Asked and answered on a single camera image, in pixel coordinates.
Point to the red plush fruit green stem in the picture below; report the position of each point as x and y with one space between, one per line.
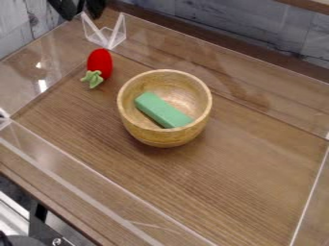
99 67

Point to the wooden bowl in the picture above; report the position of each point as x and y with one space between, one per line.
182 90

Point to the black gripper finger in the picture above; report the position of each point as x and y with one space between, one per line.
65 8
95 7

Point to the clear acrylic corner bracket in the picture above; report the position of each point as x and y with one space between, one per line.
105 37

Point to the clear acrylic tray wall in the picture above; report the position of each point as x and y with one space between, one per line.
109 215

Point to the green rectangular block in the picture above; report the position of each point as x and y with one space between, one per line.
162 112

